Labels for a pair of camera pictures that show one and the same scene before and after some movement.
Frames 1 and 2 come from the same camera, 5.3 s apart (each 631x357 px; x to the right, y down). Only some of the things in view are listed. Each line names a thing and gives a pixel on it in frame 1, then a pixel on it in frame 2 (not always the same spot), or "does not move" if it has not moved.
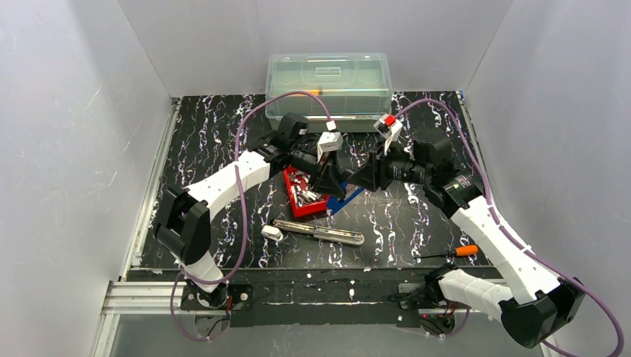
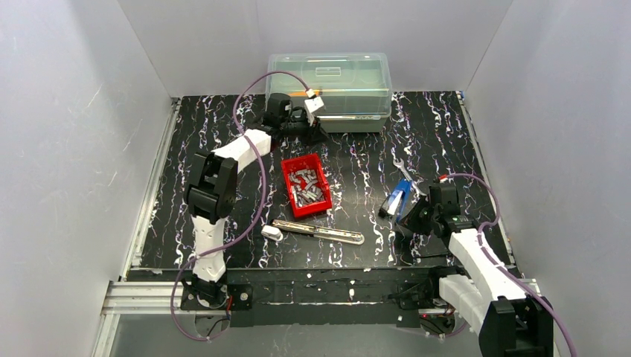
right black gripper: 381,169 -> 411,216
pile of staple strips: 303,193 does not move
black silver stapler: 337,235 does not move
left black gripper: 321,169 -> 312,129
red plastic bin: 304,201 does not move
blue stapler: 332,204 -> 397,201
